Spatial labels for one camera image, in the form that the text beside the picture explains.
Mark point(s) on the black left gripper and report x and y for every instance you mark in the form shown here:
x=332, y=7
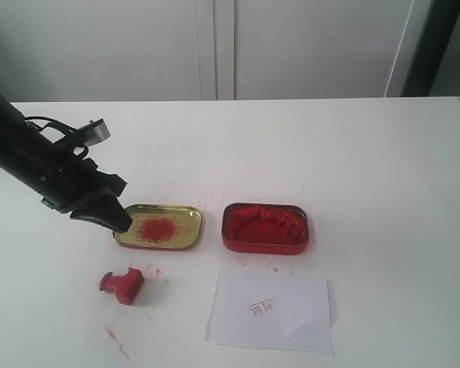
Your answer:
x=47, y=156

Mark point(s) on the white paper sheet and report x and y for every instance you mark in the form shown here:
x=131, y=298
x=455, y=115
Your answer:
x=271, y=311

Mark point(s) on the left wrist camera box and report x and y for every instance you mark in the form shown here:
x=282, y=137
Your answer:
x=93, y=133

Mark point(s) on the gold tin lid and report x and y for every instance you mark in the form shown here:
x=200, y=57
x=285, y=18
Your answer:
x=161, y=227

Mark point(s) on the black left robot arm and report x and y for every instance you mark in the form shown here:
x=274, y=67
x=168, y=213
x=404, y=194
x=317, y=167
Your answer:
x=52, y=160

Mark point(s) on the red plastic stamp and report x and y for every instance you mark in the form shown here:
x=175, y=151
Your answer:
x=125, y=287

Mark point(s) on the red ink pad tin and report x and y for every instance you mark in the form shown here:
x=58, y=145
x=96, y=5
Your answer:
x=269, y=229

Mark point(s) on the white cabinet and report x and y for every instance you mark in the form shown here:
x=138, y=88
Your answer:
x=206, y=50

